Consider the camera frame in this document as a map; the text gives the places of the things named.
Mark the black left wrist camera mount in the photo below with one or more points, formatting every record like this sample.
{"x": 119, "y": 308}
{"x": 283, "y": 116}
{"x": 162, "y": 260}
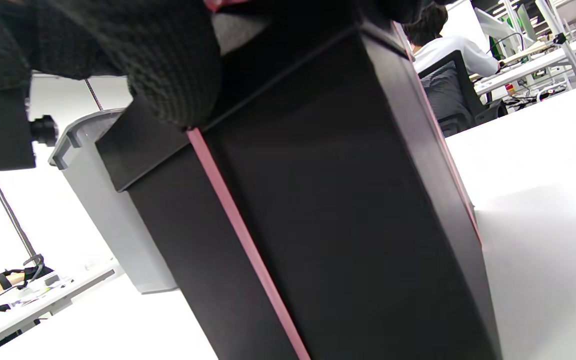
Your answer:
{"x": 3, "y": 130}

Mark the white desk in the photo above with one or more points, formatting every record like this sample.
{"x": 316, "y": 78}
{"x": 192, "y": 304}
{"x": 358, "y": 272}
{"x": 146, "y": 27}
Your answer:
{"x": 43, "y": 305}
{"x": 543, "y": 60}

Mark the grey plastic trash bin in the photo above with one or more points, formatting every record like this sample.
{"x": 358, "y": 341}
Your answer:
{"x": 113, "y": 215}

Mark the thin metal pole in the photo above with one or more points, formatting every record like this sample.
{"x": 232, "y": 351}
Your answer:
{"x": 12, "y": 215}

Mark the black mesh office chair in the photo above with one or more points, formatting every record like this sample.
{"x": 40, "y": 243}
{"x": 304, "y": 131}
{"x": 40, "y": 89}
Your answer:
{"x": 448, "y": 95}

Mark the person's right hand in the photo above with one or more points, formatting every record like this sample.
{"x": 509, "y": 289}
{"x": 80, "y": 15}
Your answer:
{"x": 168, "y": 60}

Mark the pink ribbon bow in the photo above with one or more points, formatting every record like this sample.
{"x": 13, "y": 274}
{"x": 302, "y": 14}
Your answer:
{"x": 238, "y": 230}

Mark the black gift box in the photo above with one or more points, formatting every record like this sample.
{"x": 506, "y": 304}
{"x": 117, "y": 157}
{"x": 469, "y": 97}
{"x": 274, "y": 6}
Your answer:
{"x": 343, "y": 200}

